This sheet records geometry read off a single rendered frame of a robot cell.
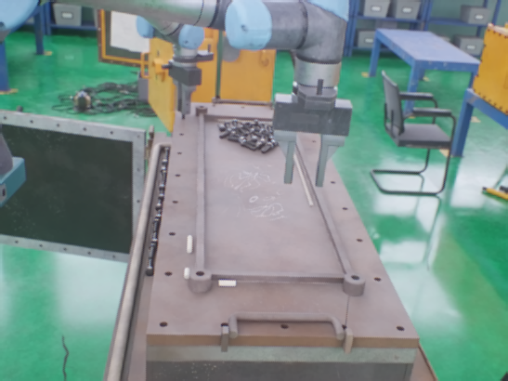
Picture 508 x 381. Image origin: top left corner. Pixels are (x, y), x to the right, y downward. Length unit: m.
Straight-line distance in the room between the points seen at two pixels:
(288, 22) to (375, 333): 0.53
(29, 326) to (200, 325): 2.38
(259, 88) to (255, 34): 3.05
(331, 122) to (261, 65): 2.90
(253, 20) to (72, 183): 1.63
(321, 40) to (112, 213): 1.60
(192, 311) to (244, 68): 2.99
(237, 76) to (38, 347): 1.95
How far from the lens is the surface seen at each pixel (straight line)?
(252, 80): 3.98
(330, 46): 1.02
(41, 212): 2.60
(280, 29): 0.97
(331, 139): 1.08
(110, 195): 2.44
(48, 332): 3.33
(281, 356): 1.07
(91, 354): 3.17
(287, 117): 1.06
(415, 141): 5.02
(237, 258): 1.24
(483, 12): 10.46
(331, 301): 1.14
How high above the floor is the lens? 1.99
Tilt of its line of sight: 25 degrees down
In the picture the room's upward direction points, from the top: 6 degrees clockwise
